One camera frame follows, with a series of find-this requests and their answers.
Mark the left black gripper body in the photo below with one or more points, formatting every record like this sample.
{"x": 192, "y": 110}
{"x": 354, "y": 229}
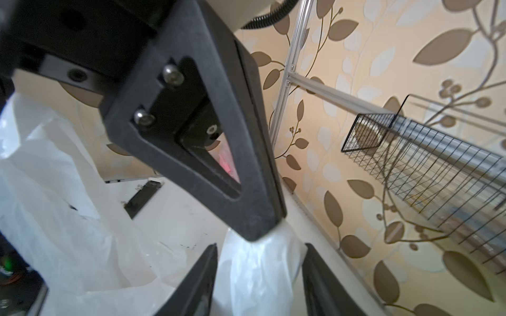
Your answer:
{"x": 113, "y": 48}

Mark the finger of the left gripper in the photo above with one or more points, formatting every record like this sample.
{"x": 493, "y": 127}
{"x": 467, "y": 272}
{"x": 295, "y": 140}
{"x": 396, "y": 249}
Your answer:
{"x": 184, "y": 148}

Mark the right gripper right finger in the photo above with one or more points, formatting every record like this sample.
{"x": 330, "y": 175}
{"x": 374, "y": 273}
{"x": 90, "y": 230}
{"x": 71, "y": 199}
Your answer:
{"x": 324, "y": 294}

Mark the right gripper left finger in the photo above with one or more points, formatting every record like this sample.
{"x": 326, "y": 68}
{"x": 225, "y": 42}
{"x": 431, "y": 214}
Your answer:
{"x": 194, "y": 294}

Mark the white printed plastic bag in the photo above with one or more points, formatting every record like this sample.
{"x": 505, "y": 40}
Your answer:
{"x": 59, "y": 215}

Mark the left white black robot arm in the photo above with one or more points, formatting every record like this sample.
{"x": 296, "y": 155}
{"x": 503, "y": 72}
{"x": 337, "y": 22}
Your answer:
{"x": 269, "y": 15}

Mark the pink plastic storage box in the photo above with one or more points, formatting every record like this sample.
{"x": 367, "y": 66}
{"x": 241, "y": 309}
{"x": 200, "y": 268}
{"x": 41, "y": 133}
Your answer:
{"x": 226, "y": 160}

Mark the rear black wire basket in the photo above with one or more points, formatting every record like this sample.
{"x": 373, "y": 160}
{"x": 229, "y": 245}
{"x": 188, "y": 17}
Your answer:
{"x": 445, "y": 163}

